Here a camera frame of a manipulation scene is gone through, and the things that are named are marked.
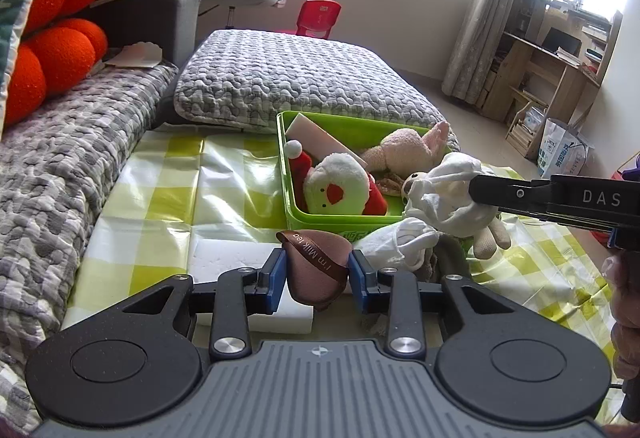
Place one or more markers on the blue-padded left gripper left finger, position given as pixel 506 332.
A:
pixel 242 292

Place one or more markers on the pink fluffy bunny plush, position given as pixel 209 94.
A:
pixel 405 152

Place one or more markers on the white paper shopping bag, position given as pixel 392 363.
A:
pixel 562 150

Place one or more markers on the brown makeup puff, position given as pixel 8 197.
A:
pixel 316 265

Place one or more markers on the grey sofa armrest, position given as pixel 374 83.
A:
pixel 170 24

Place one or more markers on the white santa plush toy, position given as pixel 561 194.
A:
pixel 336 185

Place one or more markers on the white cloth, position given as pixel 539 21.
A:
pixel 405 245

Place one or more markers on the grey quilted cushion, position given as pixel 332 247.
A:
pixel 245 78

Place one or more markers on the red plastic child chair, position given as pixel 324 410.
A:
pixel 316 19

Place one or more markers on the white paper piece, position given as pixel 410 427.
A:
pixel 140 55

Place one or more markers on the orange carrot plush pillow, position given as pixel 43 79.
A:
pixel 57 51

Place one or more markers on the right hand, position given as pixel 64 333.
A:
pixel 617 271

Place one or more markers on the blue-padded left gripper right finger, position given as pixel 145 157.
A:
pixel 393 292

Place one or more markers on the pink sponge block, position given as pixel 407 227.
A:
pixel 316 141

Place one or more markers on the beige bunny doll with dress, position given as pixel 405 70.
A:
pixel 441 197

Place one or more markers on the grey towel cloth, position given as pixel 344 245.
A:
pixel 447 258

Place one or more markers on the yellow checkered tablecloth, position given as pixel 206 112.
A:
pixel 183 187

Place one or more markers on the white foam sponge block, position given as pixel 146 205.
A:
pixel 211 257

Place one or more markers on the grey quilted sofa cover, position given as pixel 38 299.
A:
pixel 57 168

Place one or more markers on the wooden desk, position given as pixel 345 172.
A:
pixel 527 85

